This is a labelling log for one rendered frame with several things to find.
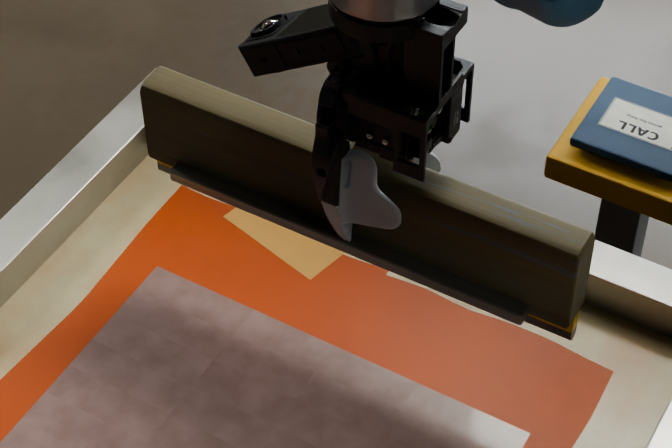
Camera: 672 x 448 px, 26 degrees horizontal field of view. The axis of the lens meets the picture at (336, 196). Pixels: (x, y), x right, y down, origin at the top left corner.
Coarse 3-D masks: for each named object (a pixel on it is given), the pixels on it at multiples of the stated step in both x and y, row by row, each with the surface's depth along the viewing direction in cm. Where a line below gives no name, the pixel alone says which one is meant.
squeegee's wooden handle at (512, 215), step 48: (144, 96) 109; (192, 96) 108; (240, 96) 108; (192, 144) 110; (240, 144) 107; (288, 144) 104; (288, 192) 108; (384, 192) 102; (432, 192) 100; (480, 192) 100; (384, 240) 105; (432, 240) 102; (480, 240) 100; (528, 240) 97; (576, 240) 97; (528, 288) 100; (576, 288) 99
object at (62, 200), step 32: (128, 96) 131; (96, 128) 128; (128, 128) 128; (64, 160) 125; (96, 160) 125; (128, 160) 128; (32, 192) 122; (64, 192) 122; (96, 192) 125; (0, 224) 120; (32, 224) 120; (64, 224) 122; (0, 256) 117; (32, 256) 119; (608, 256) 117; (0, 288) 117; (608, 288) 116; (640, 288) 115; (640, 320) 116
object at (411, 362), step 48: (384, 288) 119; (384, 336) 116; (432, 336) 116; (480, 336) 116; (528, 336) 116; (336, 384) 112; (384, 384) 112; (432, 384) 112; (480, 384) 112; (528, 384) 112; (576, 384) 112; (288, 432) 109; (336, 432) 109; (384, 432) 109; (432, 432) 109; (480, 432) 109; (528, 432) 109; (576, 432) 109
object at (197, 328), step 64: (192, 192) 127; (128, 256) 122; (192, 256) 122; (256, 256) 122; (64, 320) 117; (128, 320) 117; (192, 320) 117; (256, 320) 117; (320, 320) 117; (0, 384) 112; (64, 384) 112; (128, 384) 112; (192, 384) 112; (256, 384) 112
